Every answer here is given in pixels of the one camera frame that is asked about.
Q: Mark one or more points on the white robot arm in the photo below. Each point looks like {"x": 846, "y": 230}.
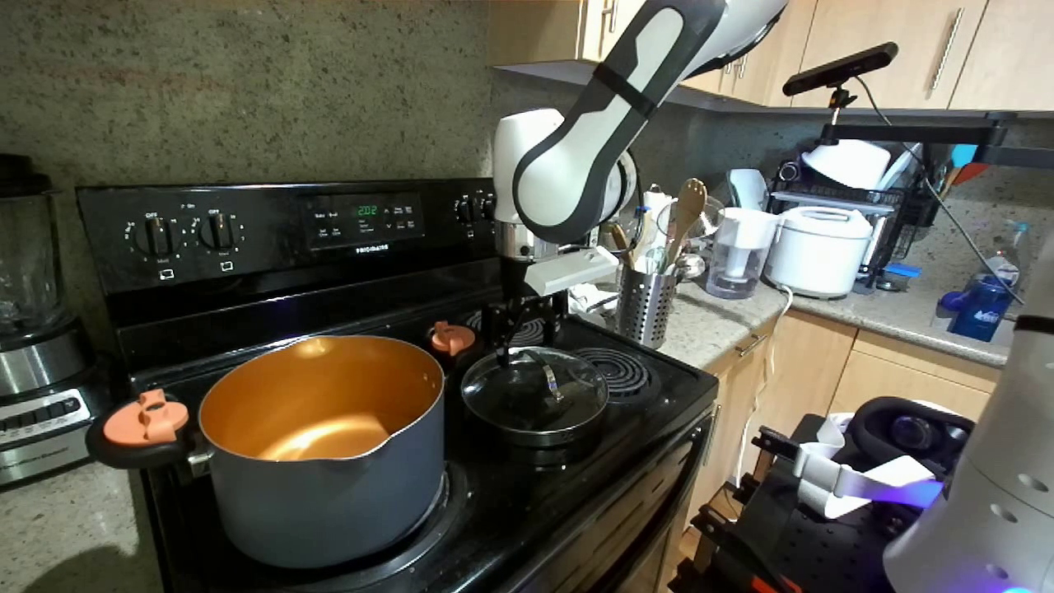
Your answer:
{"x": 991, "y": 526}

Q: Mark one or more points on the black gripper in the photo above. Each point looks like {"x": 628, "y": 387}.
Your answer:
{"x": 522, "y": 290}

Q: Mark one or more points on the glass pot lid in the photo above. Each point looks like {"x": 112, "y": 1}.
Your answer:
{"x": 536, "y": 394}

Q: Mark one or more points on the silver black blender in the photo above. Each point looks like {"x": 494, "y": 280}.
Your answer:
{"x": 47, "y": 368}

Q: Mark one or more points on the dish rack with dishes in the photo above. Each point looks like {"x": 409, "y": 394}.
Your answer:
{"x": 888, "y": 186}

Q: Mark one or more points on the black electric stove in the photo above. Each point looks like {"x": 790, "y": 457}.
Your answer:
{"x": 202, "y": 279}

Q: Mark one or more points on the dark pot copper interior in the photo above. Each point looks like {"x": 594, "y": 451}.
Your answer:
{"x": 317, "y": 451}

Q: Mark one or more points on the slotted wooden spoon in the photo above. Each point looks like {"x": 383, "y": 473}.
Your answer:
{"x": 685, "y": 216}

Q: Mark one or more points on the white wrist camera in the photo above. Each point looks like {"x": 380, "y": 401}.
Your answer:
{"x": 565, "y": 272}

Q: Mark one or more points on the metal utensil holder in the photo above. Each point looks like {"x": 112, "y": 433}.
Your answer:
{"x": 644, "y": 303}

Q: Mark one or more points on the water filter pitcher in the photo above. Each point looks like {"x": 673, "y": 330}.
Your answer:
{"x": 739, "y": 250}

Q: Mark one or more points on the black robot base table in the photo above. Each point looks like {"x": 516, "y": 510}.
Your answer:
{"x": 836, "y": 491}

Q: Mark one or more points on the white rice cooker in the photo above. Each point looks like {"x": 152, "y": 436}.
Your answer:
{"x": 818, "y": 250}

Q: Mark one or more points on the black camera on stand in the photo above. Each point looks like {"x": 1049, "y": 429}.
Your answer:
{"x": 836, "y": 73}

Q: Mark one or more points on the blue object on counter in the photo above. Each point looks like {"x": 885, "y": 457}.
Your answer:
{"x": 979, "y": 309}

